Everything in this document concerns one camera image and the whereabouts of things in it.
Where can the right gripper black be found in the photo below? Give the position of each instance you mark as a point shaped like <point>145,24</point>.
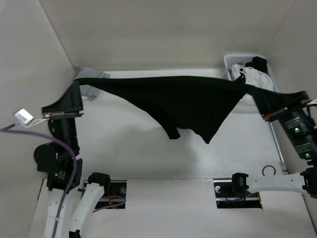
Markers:
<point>275,114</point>

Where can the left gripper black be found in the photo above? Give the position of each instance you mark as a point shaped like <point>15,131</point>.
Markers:
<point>70,105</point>

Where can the black tank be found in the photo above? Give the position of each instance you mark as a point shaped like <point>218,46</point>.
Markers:
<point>257,63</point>
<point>200,104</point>

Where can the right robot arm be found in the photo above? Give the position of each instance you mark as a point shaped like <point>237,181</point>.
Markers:
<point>296,134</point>

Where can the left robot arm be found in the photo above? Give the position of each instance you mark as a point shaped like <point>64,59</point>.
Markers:
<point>58,159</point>

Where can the white tank top in basket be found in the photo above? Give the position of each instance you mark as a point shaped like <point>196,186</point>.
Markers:
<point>253,77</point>

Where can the black tank top in basket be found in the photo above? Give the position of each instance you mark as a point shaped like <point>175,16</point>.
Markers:
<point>257,63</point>

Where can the white plastic laundry basket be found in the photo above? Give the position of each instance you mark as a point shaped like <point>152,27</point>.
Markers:
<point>240,59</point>

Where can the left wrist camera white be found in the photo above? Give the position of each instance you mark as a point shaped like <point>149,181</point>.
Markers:
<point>23,117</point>

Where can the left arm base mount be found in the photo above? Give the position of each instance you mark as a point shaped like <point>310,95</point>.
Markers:
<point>116,193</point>

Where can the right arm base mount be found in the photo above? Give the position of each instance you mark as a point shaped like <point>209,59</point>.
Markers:
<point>225,198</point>

